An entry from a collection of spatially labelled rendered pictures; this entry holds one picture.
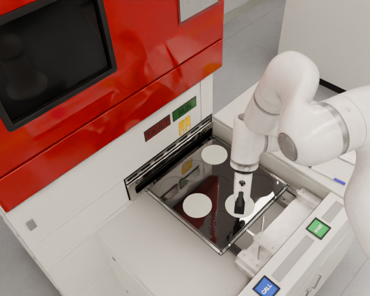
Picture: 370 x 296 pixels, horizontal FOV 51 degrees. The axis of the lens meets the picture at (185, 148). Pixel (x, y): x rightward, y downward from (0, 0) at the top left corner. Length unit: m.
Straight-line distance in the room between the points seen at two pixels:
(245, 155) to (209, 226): 0.31
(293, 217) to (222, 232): 0.26
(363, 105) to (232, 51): 2.96
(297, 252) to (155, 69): 0.67
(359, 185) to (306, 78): 0.21
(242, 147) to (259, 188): 0.33
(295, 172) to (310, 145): 0.77
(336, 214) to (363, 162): 0.60
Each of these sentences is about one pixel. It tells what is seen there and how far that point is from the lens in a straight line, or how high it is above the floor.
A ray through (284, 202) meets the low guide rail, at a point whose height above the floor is 0.85.
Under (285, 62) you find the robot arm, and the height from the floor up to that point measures 1.58.
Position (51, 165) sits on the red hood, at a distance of 1.03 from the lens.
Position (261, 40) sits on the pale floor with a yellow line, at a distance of 3.77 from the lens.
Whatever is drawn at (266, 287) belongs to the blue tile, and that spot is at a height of 0.96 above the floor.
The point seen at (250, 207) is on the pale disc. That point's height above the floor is 0.90.
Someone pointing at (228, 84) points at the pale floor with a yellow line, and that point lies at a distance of 3.22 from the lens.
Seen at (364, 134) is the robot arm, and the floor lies 1.55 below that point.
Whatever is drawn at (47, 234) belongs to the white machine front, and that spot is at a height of 0.99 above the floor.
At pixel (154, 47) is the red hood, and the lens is 1.06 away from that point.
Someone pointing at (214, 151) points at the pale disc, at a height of 0.90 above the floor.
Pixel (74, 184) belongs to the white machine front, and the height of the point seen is 1.11.
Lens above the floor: 2.02
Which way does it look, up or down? 48 degrees down
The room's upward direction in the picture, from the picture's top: 4 degrees counter-clockwise
